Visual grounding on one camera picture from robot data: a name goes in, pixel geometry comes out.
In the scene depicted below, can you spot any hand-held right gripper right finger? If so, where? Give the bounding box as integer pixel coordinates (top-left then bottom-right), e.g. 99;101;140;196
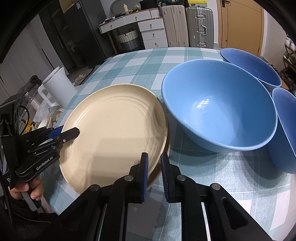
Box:
161;153;273;241

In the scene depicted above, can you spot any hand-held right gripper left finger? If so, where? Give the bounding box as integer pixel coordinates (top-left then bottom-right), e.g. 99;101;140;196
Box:
59;152;149;241

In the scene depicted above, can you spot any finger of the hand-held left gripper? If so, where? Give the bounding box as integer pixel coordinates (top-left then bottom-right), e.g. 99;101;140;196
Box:
52;127;80;149
23;127;62;145

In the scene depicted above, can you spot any cream round plate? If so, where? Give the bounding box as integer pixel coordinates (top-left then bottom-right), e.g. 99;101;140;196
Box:
59;84;168;195
146;136;172;189

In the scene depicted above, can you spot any blue bowl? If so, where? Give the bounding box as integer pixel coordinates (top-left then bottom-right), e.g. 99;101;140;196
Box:
220;48;282;93
161;59;278;154
268;88;296;174

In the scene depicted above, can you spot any person's left forearm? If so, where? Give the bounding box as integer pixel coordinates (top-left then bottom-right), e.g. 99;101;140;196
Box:
0;197;63;241

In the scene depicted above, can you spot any person's left hand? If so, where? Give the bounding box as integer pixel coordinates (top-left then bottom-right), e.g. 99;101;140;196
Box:
9;178;44;201

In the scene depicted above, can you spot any small white bowl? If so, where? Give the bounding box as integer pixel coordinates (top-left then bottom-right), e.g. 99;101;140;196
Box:
37;115;56;129

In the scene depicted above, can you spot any white electric kettle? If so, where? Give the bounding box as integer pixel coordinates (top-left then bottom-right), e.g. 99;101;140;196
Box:
38;66;78;108

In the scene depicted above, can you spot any teal checked tablecloth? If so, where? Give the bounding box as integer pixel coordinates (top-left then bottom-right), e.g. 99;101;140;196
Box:
44;47;296;241

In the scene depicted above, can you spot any dark glass cabinet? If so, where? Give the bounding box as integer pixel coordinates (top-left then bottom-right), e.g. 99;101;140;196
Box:
38;7;74;76

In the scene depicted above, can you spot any dark grey fridge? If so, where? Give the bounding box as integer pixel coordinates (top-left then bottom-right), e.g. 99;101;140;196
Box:
61;0;114;69

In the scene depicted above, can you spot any woven two-tone basket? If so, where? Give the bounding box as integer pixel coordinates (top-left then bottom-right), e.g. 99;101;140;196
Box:
116;29;141;51

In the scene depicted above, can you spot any white desk with drawers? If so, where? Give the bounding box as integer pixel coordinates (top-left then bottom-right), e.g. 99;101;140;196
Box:
99;8;169;56

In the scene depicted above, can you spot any oval grey-framed mirror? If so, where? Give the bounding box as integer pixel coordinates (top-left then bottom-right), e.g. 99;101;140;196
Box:
109;0;125;17

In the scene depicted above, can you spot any beige suitcase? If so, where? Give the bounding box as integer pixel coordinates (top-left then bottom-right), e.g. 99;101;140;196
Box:
161;4;189;48

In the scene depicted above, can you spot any silver suitcase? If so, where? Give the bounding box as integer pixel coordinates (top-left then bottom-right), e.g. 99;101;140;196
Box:
185;6;214;49

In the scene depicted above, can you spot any wooden shoe rack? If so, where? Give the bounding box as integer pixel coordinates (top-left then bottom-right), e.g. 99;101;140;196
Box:
282;35;296;93

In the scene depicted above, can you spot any wooden door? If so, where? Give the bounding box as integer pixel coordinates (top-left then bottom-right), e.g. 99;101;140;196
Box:
217;0;265;57

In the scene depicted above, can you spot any black cable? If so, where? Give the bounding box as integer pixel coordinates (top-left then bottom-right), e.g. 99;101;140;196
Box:
14;105;30;135

